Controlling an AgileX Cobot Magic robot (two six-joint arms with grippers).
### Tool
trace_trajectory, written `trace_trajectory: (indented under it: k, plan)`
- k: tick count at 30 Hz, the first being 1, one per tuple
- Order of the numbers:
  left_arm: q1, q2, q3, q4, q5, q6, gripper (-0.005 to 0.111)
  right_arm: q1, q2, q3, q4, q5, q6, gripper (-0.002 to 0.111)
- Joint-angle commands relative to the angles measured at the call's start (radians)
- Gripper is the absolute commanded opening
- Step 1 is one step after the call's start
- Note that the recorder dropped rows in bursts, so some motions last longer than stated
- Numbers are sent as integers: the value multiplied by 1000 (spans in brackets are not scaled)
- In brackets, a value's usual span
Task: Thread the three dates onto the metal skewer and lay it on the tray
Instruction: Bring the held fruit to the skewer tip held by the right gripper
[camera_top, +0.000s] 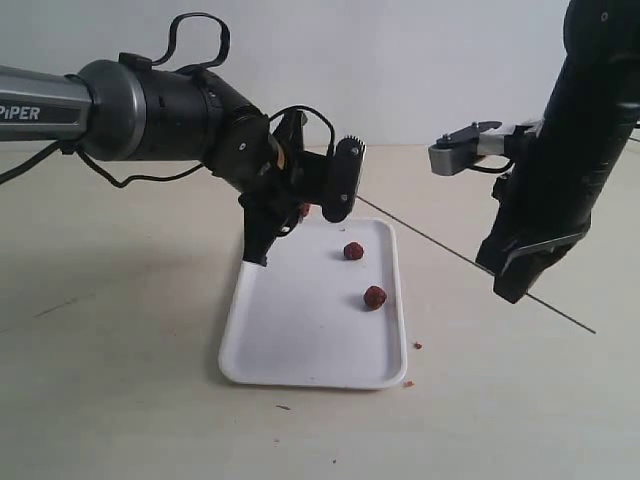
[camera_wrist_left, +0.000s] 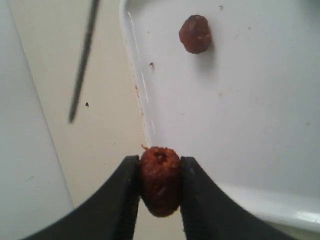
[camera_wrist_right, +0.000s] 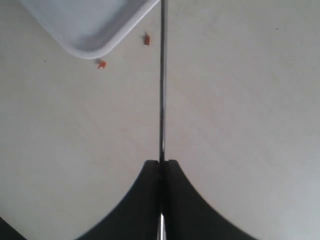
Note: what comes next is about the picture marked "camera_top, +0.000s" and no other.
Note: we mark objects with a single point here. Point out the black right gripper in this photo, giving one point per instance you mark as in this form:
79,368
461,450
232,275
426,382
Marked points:
538,221

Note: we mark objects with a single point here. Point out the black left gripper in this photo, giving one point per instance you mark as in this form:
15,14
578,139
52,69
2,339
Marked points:
289,177

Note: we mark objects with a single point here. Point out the thin metal skewer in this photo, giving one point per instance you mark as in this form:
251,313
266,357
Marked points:
471,262

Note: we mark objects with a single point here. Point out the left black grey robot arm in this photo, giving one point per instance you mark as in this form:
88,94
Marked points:
125,110

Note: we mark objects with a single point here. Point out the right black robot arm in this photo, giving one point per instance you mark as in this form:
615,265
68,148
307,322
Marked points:
594,105

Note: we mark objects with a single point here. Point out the white plastic tray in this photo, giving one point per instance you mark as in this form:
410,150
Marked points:
301,320

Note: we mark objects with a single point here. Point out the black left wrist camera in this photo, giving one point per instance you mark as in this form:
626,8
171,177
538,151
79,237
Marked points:
343,177

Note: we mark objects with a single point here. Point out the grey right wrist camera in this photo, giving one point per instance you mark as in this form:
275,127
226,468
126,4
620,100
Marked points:
467,147

